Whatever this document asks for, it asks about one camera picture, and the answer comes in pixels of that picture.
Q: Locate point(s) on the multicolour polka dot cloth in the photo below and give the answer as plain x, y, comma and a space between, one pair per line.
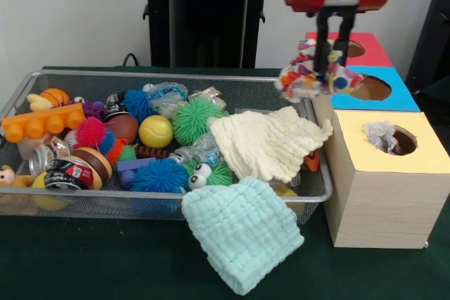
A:
302, 82

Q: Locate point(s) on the pale floral cloth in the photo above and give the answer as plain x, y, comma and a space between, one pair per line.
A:
381, 135

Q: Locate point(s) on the cream waffle cloth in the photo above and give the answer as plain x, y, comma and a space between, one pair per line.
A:
267, 145

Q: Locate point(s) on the mint green waffle cloth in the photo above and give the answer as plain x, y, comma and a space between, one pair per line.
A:
242, 233

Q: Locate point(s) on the shallow clear mesh bin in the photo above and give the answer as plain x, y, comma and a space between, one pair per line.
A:
267, 92

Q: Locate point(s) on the wooden box with three holes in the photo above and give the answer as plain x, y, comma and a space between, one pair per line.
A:
383, 208

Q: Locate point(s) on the black upright panel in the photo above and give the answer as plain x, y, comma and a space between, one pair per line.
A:
437, 15

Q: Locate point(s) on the dark green table cloth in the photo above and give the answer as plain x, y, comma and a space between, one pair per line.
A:
105, 261
439, 103

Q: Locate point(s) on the green spiky rubber ball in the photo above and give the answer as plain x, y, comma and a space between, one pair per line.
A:
198, 121

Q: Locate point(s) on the green spiky ball with eyes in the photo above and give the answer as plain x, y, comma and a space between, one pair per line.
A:
211, 173

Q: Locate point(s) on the yellow tennis ball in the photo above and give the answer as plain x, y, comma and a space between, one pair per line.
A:
155, 131

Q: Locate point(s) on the blue spiky ball with eyes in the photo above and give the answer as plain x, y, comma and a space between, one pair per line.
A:
139, 103

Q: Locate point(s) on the blue spiky rubber ball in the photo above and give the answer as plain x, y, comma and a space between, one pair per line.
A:
158, 175

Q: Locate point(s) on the small brown football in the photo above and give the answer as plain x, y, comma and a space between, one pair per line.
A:
123, 128

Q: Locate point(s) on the pink spiky rubber ball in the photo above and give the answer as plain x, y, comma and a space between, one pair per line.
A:
92, 132

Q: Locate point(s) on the plastic toy hamburger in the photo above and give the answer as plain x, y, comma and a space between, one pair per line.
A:
95, 164

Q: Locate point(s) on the crushed black red can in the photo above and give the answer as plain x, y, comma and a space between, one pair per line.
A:
67, 173

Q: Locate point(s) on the orange plastic toy block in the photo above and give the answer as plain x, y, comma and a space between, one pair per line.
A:
42, 126

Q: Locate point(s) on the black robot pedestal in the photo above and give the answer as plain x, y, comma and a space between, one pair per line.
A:
207, 15

